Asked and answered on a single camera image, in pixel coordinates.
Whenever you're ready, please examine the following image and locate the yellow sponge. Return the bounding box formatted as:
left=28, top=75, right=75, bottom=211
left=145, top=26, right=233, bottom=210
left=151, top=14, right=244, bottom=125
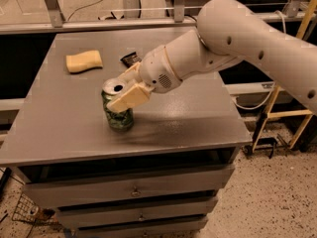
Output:
left=65, top=51, right=103, bottom=73

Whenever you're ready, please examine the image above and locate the top grey drawer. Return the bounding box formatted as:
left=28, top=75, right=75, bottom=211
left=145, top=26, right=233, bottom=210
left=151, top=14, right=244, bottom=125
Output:
left=23, top=165, right=234, bottom=208

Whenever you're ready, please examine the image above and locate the green soda can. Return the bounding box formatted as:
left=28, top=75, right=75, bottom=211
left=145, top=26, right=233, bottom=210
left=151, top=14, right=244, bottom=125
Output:
left=101, top=78, right=134, bottom=132

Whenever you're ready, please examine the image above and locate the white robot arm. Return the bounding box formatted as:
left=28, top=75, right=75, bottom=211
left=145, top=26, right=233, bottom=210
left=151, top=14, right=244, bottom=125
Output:
left=107, top=0, right=317, bottom=114

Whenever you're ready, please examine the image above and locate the middle grey drawer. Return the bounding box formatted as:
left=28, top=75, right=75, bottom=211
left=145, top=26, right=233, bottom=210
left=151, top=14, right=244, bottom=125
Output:
left=57, top=195, right=218, bottom=228

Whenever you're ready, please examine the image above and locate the grey metal railing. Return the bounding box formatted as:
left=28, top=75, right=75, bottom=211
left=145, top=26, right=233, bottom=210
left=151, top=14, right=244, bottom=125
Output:
left=0, top=0, right=311, bottom=36

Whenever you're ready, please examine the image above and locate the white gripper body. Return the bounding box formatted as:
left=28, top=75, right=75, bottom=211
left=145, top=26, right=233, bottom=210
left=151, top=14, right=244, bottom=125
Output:
left=139, top=46, right=182, bottom=93

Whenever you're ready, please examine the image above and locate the bottom grey drawer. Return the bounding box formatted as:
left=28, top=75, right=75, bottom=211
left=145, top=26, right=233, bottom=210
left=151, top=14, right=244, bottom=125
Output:
left=76, top=215, right=207, bottom=238

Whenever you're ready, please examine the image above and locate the grey drawer cabinet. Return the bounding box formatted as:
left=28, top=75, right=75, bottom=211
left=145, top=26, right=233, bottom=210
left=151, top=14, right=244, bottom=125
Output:
left=0, top=26, right=253, bottom=238

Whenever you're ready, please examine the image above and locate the wire basket on floor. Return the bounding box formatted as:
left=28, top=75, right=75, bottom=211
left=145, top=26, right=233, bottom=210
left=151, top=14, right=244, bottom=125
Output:
left=12, top=193, right=55, bottom=225

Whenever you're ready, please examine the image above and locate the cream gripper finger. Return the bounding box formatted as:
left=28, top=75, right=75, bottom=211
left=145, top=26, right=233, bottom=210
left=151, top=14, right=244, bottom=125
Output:
left=107, top=82, right=153, bottom=113
left=118, top=62, right=142, bottom=89

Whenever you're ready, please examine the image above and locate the yellow wooden frame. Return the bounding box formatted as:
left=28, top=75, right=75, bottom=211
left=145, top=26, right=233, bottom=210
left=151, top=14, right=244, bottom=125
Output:
left=250, top=0, right=317, bottom=156

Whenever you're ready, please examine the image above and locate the black snack packet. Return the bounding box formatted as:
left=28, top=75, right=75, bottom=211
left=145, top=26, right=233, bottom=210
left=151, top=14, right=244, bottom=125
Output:
left=121, top=52, right=142, bottom=67

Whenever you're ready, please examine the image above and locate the grey drawer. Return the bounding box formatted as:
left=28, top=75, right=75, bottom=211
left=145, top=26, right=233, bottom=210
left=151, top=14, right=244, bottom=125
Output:
left=57, top=195, right=218, bottom=228
left=76, top=215, right=207, bottom=238
left=23, top=165, right=234, bottom=208

